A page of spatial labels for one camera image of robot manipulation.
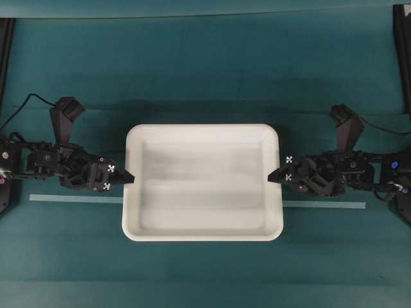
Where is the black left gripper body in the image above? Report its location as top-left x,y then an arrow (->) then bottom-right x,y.
25,142 -> 108,189

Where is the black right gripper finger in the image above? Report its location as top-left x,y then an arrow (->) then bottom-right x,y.
280,155 -> 304,175
268,169 -> 304,189

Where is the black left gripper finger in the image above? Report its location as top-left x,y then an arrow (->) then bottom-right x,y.
98,162 -> 134,185
91,180 -> 125,192

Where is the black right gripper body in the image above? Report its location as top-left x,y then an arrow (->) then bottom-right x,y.
300,151 -> 374,196

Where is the white plastic case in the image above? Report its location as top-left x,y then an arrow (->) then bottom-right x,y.
121,124 -> 284,242

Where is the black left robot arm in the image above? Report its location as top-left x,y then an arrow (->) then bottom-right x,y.
1,133 -> 134,192

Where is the light blue tape strip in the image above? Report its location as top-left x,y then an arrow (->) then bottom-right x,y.
29,194 -> 366,210

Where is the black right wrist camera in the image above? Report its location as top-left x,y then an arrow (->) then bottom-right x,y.
329,105 -> 364,153

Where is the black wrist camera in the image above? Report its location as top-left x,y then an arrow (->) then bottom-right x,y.
329,105 -> 364,153
49,97 -> 85,144

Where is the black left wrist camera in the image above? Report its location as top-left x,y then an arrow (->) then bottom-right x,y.
49,97 -> 85,144

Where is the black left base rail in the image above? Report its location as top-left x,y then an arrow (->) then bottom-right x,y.
1,18 -> 21,219

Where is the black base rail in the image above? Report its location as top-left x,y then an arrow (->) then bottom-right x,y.
392,1 -> 410,226
1,18 -> 21,219

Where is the black left camera cable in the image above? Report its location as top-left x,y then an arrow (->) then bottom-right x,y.
0,93 -> 58,131

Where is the black camera cable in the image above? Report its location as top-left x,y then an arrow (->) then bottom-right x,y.
353,112 -> 411,133
0,93 -> 58,131

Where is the black right camera cable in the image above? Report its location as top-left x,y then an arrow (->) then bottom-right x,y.
353,112 -> 411,133

